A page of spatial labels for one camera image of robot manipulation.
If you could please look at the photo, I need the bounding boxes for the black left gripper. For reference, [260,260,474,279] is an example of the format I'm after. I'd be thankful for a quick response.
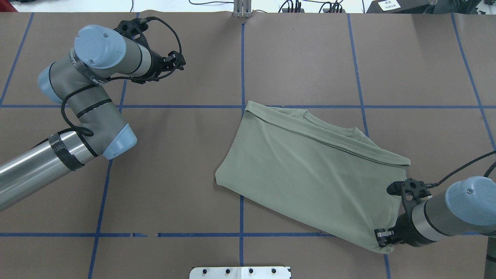
[146,50,186,78]

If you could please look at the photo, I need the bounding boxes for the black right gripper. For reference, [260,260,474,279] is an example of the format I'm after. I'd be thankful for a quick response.
[374,213,418,247]

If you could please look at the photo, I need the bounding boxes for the olive green long-sleeve shirt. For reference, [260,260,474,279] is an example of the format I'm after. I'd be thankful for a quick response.
[215,101,411,254]

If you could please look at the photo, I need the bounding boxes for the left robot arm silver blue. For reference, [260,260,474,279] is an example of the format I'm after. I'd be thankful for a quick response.
[1,17,186,210]

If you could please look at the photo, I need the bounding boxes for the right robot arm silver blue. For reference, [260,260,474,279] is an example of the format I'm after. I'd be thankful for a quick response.
[374,176,496,279]

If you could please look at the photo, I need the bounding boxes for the grey usb hub orange ports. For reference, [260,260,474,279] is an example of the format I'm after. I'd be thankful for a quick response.
[278,0,304,14]

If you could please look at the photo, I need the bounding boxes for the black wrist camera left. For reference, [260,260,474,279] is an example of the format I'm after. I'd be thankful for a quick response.
[114,18,149,45]

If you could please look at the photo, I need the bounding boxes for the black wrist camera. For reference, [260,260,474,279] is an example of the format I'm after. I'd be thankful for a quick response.
[386,178,432,212]
[114,18,149,45]

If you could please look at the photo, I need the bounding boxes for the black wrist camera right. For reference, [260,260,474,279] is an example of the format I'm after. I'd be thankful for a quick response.
[386,178,432,212]

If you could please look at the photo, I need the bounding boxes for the grey aluminium frame post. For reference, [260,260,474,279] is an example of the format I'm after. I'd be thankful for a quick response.
[232,0,253,18]

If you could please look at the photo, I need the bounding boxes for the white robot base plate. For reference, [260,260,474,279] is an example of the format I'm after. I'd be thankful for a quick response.
[189,266,292,279]

